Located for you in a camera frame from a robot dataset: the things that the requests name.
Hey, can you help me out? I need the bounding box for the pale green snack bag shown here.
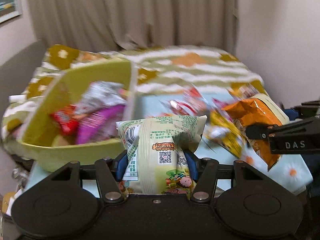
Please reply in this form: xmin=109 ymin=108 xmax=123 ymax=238
xmin=116 ymin=115 xmax=207 ymax=196

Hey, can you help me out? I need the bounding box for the orange snack bag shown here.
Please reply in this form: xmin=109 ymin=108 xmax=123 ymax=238
xmin=222 ymin=98 xmax=283 ymax=170

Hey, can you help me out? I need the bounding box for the yellow snack bag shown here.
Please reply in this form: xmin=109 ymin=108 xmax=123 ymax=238
xmin=204 ymin=109 xmax=246 ymax=159

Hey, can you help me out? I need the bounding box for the purple snack bag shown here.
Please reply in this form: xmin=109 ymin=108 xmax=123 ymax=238
xmin=75 ymin=105 xmax=125 ymax=145

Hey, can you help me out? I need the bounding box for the red white snack bag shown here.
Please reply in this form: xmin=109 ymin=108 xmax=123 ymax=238
xmin=166 ymin=86 xmax=212 ymax=116

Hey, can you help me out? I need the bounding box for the silver white snack bag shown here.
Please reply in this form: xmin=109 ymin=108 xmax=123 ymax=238
xmin=74 ymin=81 xmax=126 ymax=115

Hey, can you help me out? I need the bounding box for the green cardboard box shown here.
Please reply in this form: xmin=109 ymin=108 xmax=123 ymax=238
xmin=16 ymin=59 xmax=136 ymax=172

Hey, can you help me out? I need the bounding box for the green striped floral duvet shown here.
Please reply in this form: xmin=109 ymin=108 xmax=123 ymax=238
xmin=1 ymin=44 xmax=266 ymax=154

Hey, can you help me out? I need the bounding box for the grey bed headboard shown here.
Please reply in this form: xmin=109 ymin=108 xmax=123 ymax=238
xmin=0 ymin=40 xmax=47 ymax=118

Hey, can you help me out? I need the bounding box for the beige curtain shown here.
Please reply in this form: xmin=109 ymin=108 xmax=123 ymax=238
xmin=28 ymin=0 xmax=237 ymax=53

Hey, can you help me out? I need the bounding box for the framed landscape picture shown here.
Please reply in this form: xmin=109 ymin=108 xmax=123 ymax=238
xmin=0 ymin=0 xmax=22 ymax=24

